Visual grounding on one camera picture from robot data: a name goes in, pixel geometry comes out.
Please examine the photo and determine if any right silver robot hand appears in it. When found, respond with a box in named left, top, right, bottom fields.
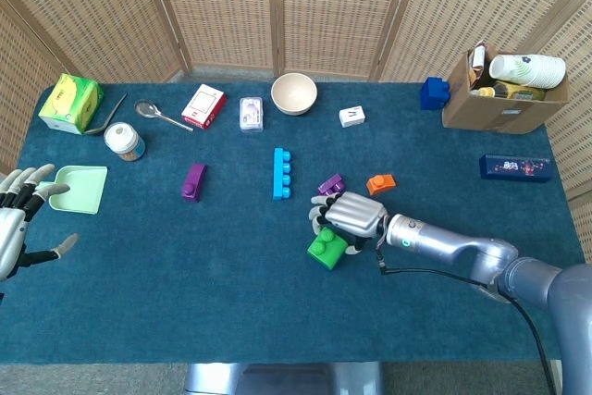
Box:
left=308, top=191, right=389, bottom=256

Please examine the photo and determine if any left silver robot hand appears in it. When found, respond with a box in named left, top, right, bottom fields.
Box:
left=0, top=164, right=80, bottom=283

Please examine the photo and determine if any green two-stud block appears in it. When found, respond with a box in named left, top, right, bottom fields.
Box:
left=307, top=227, right=348, bottom=271

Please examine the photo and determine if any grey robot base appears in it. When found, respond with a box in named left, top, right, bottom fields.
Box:
left=184, top=361, right=385, bottom=395

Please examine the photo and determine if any orange one-stud block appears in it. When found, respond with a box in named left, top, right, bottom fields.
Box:
left=365, top=173, right=398, bottom=196

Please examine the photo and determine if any small purple two-stud block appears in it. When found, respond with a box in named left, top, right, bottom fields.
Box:
left=316, top=173, right=347, bottom=198

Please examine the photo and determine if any light blue long block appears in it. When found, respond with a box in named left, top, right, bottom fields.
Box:
left=272, top=147, right=293, bottom=202

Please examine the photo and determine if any dark blue four-stud block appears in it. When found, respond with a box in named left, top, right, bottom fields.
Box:
left=419, top=76, right=452, bottom=112

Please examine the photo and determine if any purple curved one-stud block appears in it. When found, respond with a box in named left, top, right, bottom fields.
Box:
left=180, top=163, right=207, bottom=204

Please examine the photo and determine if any mint green dustpan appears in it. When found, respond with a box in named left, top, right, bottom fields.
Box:
left=35, top=165, right=108, bottom=216

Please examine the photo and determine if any small white box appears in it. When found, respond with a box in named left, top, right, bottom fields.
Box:
left=339, top=105, right=366, bottom=129

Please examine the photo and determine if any beige bowl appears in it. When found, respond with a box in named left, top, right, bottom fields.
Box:
left=270, top=72, right=318, bottom=117

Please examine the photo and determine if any clear plastic card case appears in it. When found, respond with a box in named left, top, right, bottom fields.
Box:
left=239, top=96, right=265, bottom=132

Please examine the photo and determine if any green tissue pack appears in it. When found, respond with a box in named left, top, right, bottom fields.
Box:
left=38, top=73, right=105, bottom=135

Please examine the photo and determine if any glass jar with white lid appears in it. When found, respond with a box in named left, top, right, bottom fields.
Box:
left=103, top=122, right=146, bottom=163

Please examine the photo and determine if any teal table cloth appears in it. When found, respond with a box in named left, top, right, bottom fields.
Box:
left=0, top=82, right=588, bottom=365

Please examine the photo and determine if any dark blue printed long box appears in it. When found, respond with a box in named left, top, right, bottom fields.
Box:
left=478, top=153, right=554, bottom=182

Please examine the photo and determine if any brown cardboard box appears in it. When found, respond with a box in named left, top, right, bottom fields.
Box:
left=441, top=43, right=571, bottom=135

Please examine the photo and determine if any red and white box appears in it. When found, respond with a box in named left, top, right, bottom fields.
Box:
left=180, top=83, right=228, bottom=130

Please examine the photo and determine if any metal spoon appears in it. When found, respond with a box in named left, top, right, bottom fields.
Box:
left=134, top=99, right=194, bottom=132

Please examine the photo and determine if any snack packet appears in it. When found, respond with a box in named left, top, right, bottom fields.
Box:
left=467, top=41, right=487, bottom=86

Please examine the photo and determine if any yellow drink bottle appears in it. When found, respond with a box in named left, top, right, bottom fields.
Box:
left=475, top=80, right=547, bottom=101

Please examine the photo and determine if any stack of paper cups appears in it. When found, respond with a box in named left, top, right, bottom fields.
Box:
left=488, top=54, right=567, bottom=90

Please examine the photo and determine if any wicker folding screen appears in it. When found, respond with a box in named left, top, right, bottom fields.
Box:
left=0, top=0, right=592, bottom=266

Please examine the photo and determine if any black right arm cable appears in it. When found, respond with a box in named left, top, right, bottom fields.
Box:
left=376, top=246, right=556, bottom=395

